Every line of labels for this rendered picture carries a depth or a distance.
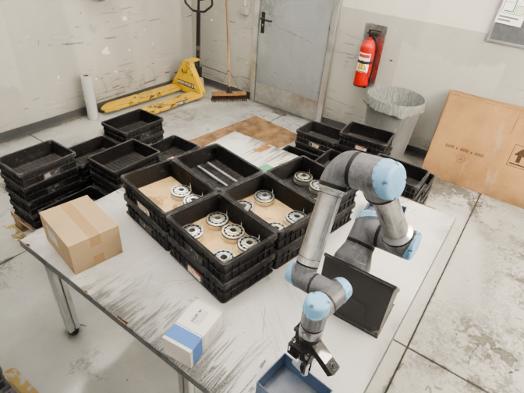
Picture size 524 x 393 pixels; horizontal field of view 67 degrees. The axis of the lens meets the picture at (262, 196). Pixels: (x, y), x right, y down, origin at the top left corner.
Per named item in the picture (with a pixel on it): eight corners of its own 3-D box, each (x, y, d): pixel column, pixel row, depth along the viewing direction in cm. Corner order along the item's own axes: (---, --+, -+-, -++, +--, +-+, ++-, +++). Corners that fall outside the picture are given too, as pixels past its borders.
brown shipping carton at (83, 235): (47, 239, 187) (38, 212, 178) (92, 221, 200) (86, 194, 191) (75, 275, 170) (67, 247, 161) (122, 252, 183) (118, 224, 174)
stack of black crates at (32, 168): (64, 190, 314) (51, 138, 288) (88, 205, 300) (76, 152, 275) (12, 214, 286) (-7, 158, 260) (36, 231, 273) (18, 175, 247)
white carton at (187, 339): (191, 368, 139) (190, 352, 134) (164, 352, 143) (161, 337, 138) (222, 327, 154) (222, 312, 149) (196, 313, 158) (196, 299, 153)
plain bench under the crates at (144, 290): (419, 301, 264) (456, 217, 225) (291, 554, 154) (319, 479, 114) (231, 207, 336) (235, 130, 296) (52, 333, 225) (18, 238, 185)
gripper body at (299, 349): (299, 339, 136) (304, 316, 129) (320, 355, 132) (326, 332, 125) (285, 353, 131) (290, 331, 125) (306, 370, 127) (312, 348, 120)
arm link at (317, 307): (338, 299, 116) (320, 315, 111) (331, 323, 123) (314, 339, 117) (316, 284, 121) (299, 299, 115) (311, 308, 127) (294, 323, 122)
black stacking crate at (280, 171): (356, 204, 209) (361, 186, 203) (320, 227, 191) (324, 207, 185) (300, 172, 231) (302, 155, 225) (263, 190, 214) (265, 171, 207)
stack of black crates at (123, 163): (139, 188, 324) (132, 137, 298) (165, 202, 310) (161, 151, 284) (96, 210, 296) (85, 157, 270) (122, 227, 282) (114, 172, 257)
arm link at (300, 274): (322, 140, 127) (276, 282, 133) (352, 147, 120) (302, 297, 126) (340, 147, 136) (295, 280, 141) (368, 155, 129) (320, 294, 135)
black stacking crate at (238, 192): (320, 227, 191) (323, 208, 185) (277, 254, 173) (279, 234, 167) (263, 190, 214) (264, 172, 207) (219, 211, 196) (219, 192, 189)
